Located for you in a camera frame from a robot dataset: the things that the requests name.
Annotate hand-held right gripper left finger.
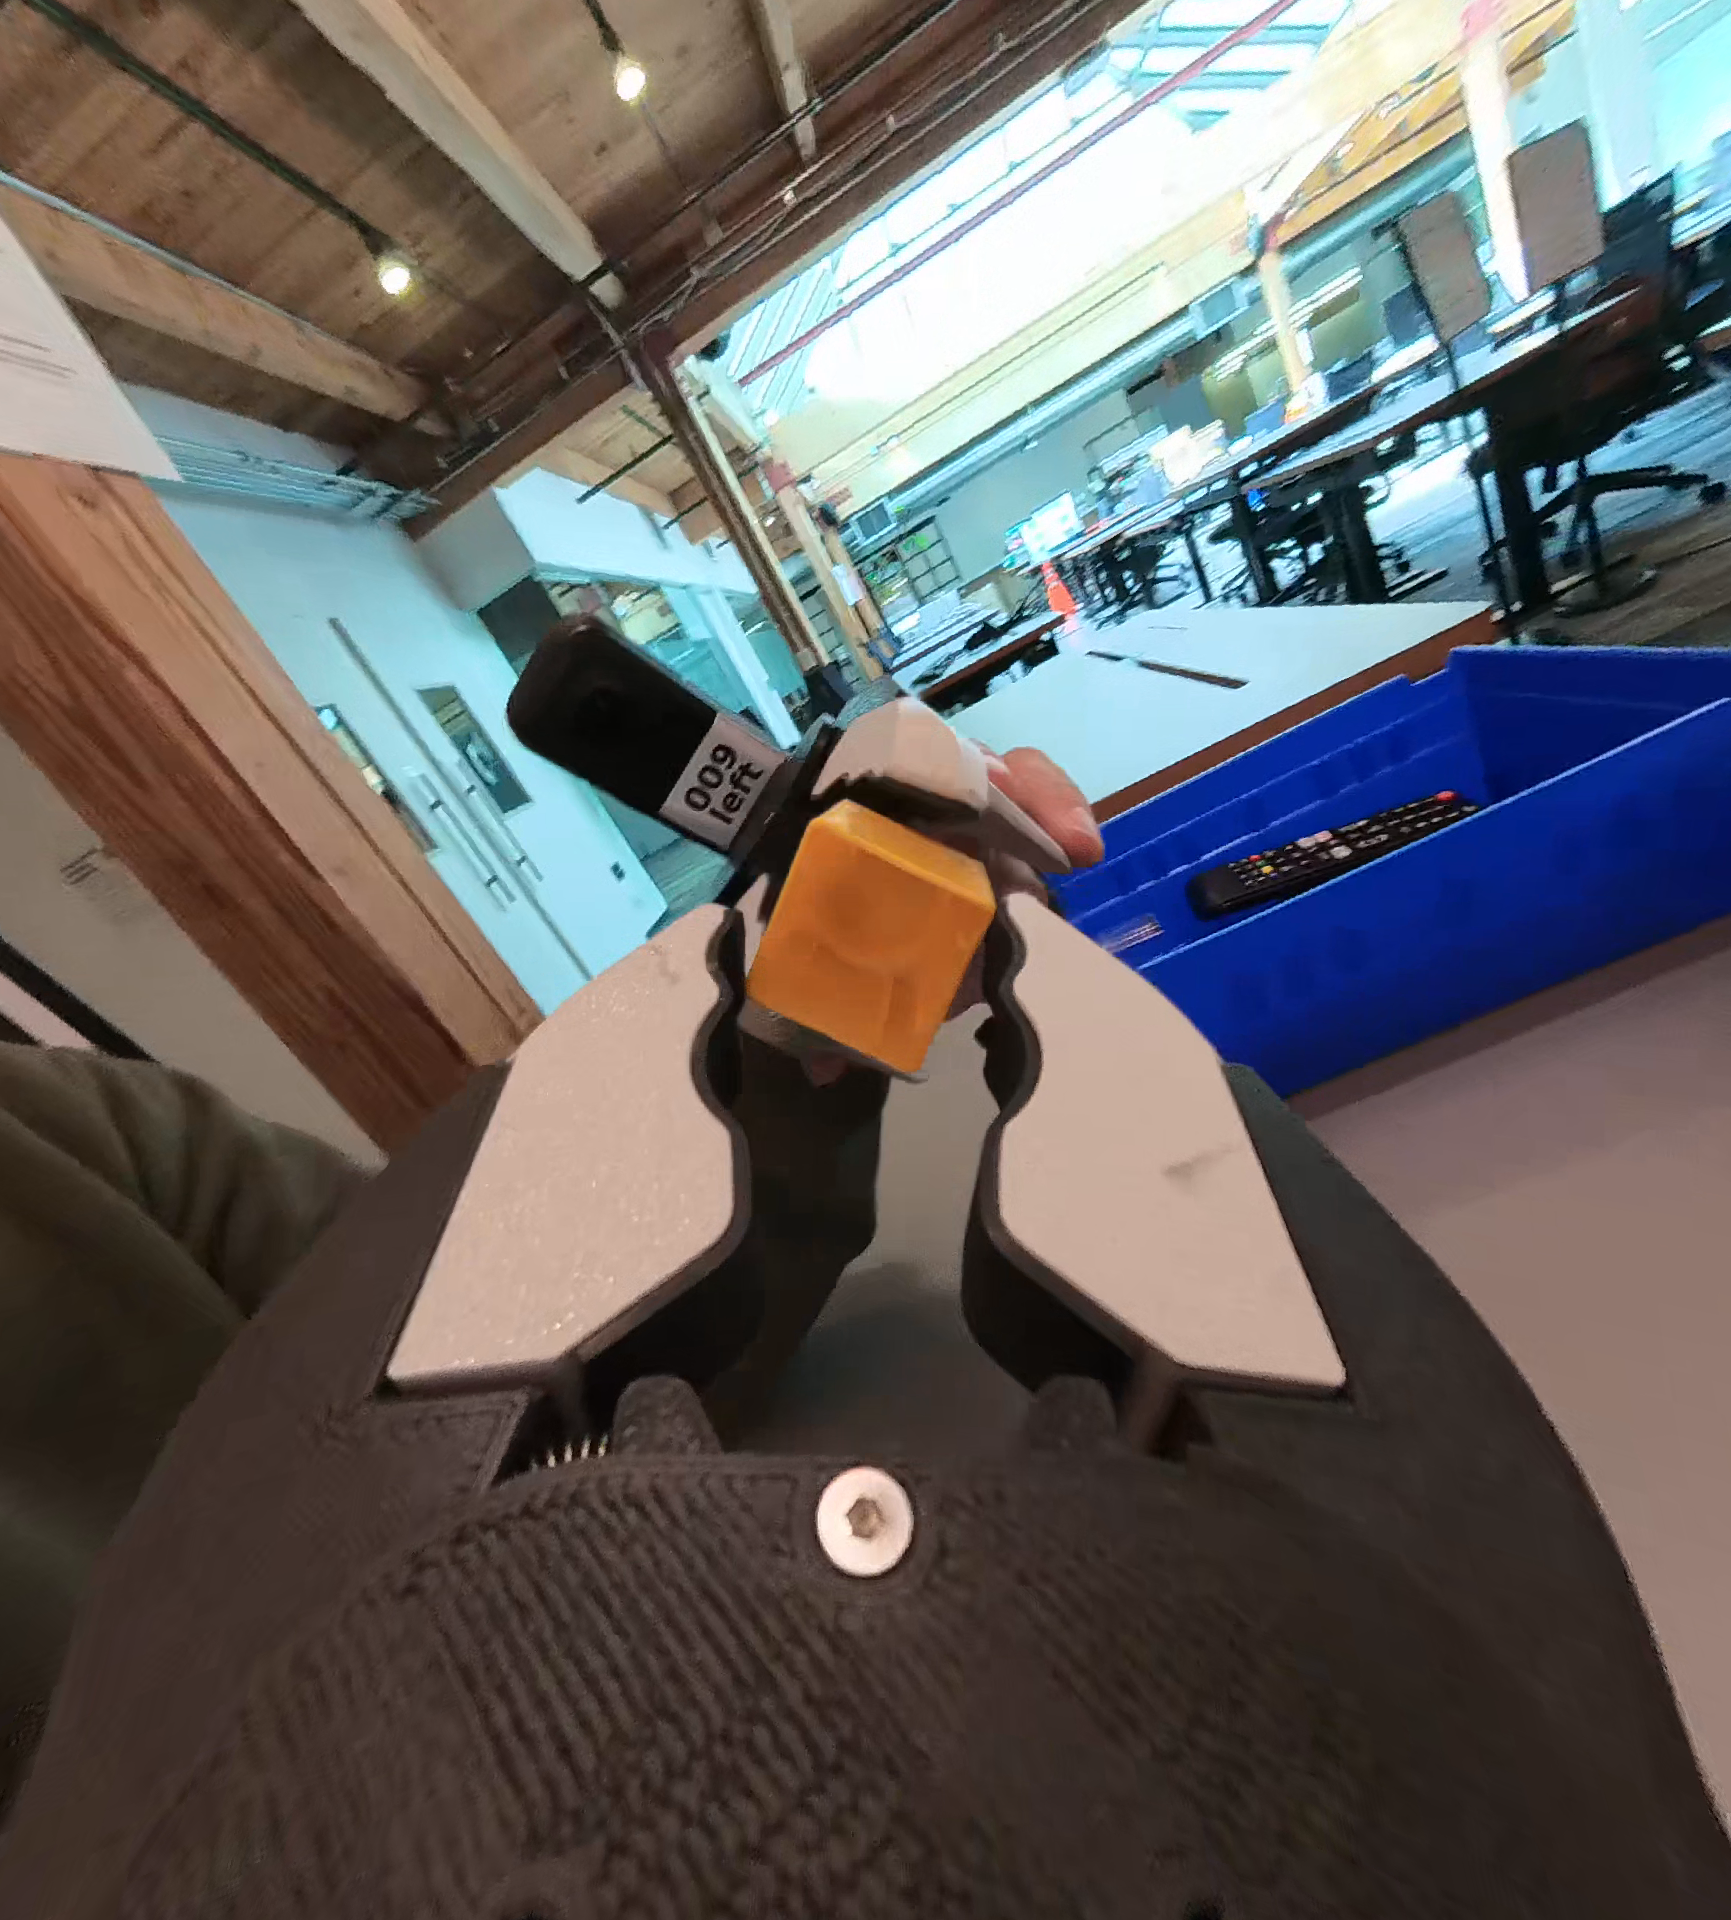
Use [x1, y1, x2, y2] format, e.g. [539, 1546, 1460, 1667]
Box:
[386, 900, 763, 1395]

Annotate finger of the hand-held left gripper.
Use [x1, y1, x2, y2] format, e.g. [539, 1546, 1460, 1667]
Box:
[809, 703, 1073, 880]
[735, 1002, 935, 1089]

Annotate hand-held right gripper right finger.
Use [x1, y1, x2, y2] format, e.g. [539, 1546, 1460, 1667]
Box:
[959, 892, 1350, 1454]

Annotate yellow cube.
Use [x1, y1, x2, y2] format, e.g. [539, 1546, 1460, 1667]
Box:
[741, 797, 1000, 1077]

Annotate blue plastic bin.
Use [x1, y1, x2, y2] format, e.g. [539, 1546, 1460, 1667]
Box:
[1048, 644, 1731, 1101]

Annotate person's left forearm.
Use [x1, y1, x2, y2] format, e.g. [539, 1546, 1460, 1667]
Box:
[0, 1035, 377, 1862]

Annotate person's left hand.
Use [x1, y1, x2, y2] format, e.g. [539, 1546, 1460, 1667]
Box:
[988, 748, 1109, 876]

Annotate long grey desk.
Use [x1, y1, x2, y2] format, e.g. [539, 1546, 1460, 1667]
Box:
[938, 600, 1498, 825]

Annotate black remote control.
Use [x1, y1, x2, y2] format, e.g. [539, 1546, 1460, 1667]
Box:
[1188, 791, 1483, 922]

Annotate wooden pillar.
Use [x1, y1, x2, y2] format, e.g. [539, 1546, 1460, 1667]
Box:
[0, 439, 546, 1158]

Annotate grey hanging panel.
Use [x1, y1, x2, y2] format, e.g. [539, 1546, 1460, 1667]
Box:
[1395, 189, 1494, 350]
[1507, 120, 1605, 304]

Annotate wooden desk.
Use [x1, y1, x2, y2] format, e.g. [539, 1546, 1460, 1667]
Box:
[1210, 278, 1731, 639]

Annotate black office chair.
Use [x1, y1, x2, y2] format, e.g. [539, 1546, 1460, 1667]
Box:
[1554, 172, 1727, 589]

